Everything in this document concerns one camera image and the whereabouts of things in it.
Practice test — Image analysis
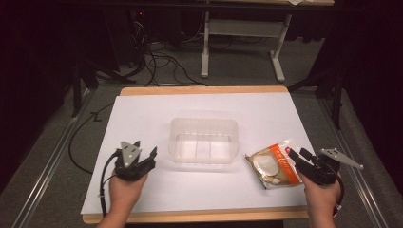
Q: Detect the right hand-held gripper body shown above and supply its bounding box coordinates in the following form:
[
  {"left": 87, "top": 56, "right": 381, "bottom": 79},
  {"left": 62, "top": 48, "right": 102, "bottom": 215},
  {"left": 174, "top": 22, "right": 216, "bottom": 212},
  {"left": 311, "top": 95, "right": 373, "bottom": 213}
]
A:
[{"left": 297, "top": 147, "right": 365, "bottom": 186}]

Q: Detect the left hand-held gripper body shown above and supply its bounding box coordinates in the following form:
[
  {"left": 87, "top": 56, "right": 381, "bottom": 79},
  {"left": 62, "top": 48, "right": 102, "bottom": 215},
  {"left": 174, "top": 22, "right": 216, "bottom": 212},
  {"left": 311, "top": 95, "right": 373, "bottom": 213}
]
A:
[{"left": 114, "top": 141, "right": 157, "bottom": 182}]

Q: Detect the orange striped snack packet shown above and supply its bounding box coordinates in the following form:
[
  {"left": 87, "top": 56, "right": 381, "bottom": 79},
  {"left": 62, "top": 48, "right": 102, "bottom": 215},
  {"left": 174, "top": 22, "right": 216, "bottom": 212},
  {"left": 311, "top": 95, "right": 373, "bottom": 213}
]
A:
[{"left": 244, "top": 138, "right": 304, "bottom": 191}]

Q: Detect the clear plastic container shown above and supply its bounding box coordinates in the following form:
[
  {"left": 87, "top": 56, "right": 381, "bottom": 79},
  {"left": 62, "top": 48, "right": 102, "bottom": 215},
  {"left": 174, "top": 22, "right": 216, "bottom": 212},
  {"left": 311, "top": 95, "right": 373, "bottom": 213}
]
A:
[{"left": 167, "top": 117, "right": 240, "bottom": 165}]

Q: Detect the person's right hand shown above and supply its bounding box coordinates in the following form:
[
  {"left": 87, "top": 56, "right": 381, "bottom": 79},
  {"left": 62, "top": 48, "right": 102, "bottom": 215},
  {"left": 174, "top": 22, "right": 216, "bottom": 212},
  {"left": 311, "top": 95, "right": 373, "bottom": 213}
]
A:
[{"left": 297, "top": 168, "right": 343, "bottom": 219}]

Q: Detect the person's left hand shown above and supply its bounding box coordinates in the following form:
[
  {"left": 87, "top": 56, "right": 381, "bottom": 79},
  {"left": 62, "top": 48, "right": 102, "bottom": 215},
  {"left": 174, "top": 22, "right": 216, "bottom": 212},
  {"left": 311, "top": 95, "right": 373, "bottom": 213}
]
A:
[{"left": 108, "top": 170, "right": 149, "bottom": 214}]

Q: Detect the black metal stand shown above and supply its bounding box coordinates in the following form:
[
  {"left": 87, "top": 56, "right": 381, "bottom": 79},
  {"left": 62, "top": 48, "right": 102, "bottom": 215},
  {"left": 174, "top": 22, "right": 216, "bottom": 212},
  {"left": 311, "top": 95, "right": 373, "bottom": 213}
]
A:
[
  {"left": 70, "top": 58, "right": 100, "bottom": 119},
  {"left": 287, "top": 67, "right": 346, "bottom": 130}
]

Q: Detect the white paper sheet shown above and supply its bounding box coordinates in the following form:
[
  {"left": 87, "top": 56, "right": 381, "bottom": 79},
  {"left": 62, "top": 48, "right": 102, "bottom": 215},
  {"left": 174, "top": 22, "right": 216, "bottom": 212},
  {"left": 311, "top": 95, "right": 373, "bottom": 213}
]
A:
[{"left": 80, "top": 91, "right": 316, "bottom": 216}]

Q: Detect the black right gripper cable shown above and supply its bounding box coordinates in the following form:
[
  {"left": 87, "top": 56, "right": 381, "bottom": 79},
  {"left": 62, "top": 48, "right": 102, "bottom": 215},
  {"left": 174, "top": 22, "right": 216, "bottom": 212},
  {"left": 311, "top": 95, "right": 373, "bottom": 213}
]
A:
[{"left": 332, "top": 173, "right": 346, "bottom": 219}]

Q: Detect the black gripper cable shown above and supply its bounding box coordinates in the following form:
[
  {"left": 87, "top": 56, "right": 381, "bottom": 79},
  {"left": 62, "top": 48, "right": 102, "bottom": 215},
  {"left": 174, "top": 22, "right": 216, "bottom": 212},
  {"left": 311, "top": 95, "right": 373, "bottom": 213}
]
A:
[
  {"left": 332, "top": 173, "right": 346, "bottom": 219},
  {"left": 99, "top": 149, "right": 122, "bottom": 219}
]

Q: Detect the metal floor rail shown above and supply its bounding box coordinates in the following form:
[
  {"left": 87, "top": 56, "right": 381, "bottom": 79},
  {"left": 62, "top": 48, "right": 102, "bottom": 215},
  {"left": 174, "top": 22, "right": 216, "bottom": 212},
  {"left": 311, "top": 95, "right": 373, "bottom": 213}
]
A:
[
  {"left": 10, "top": 87, "right": 93, "bottom": 228},
  {"left": 317, "top": 98, "right": 389, "bottom": 228}
]

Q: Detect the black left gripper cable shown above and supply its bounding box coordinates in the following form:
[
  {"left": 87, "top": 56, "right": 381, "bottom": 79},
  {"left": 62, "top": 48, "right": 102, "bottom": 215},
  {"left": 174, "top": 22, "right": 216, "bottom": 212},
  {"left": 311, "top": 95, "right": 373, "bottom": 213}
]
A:
[{"left": 99, "top": 149, "right": 122, "bottom": 219}]

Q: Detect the long black floor cable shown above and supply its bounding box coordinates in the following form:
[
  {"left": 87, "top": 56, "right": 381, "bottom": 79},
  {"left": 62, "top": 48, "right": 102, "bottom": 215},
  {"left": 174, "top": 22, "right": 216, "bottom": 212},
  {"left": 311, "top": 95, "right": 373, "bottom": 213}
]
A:
[{"left": 67, "top": 102, "right": 116, "bottom": 176}]

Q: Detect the tangle of black floor cables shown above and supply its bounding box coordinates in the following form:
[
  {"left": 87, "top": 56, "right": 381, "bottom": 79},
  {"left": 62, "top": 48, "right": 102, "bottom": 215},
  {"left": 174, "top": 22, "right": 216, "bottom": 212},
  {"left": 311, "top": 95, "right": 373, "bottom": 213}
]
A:
[{"left": 126, "top": 18, "right": 208, "bottom": 87}]

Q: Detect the white metal table frame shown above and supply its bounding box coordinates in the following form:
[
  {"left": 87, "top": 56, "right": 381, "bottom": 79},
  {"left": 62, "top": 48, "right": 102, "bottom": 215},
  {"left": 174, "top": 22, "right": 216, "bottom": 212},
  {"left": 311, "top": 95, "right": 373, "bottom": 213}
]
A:
[{"left": 200, "top": 10, "right": 293, "bottom": 84}]

